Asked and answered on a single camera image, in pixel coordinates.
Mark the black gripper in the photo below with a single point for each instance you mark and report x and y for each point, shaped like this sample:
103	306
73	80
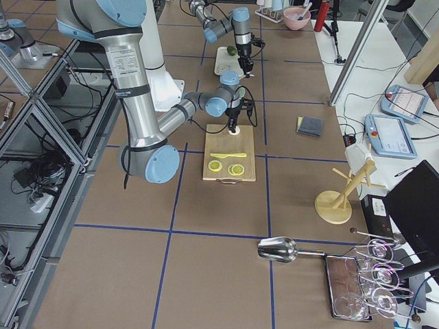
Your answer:
244	52
234	112

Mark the white steamed bun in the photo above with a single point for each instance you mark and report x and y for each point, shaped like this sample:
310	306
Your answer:
235	131

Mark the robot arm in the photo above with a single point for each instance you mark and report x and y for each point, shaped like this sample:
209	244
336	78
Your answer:
153	105
236	21

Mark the green bowl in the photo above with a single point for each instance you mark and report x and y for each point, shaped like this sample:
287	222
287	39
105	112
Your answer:
241	91

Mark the pink ice bowl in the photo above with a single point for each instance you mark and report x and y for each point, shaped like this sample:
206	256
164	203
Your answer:
295	18

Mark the bamboo cutting board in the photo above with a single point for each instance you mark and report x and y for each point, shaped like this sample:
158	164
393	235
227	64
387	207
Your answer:
217	141

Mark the green avocado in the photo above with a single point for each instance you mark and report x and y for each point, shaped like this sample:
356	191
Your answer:
231	50

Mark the white bear tray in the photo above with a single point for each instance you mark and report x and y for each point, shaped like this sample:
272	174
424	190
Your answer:
226	62

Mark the yellow plastic knife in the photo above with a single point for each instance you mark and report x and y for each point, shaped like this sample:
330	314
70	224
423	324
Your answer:
232	155

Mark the upper lemon slice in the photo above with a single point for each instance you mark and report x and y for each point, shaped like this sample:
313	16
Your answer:
215	166

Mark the lemon slice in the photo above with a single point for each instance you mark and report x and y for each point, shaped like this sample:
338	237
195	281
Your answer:
215	166
236	169

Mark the lower lemon slice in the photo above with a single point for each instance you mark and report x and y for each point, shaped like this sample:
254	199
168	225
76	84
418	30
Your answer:
236	169

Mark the grey folded cloth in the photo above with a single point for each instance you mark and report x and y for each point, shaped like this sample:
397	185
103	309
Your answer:
310	126

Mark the red bottle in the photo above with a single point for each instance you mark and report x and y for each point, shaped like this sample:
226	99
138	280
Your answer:
322	14

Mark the wooden mug tree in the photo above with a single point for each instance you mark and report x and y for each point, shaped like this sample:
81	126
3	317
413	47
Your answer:
333	206

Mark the steel scoop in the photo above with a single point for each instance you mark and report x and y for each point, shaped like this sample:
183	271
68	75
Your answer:
283	249

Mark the far teach pendant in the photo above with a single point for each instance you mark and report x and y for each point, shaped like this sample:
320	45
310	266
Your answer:
400	101

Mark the teach pendant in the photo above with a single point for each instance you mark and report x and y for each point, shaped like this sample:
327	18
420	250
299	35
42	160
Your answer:
400	101
389	136

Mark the near teach pendant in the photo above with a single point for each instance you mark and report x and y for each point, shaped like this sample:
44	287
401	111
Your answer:
389	136

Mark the black laptop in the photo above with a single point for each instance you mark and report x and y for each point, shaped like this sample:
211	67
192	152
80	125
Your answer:
413	206

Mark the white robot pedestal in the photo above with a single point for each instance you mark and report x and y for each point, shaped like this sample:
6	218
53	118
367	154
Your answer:
165	90

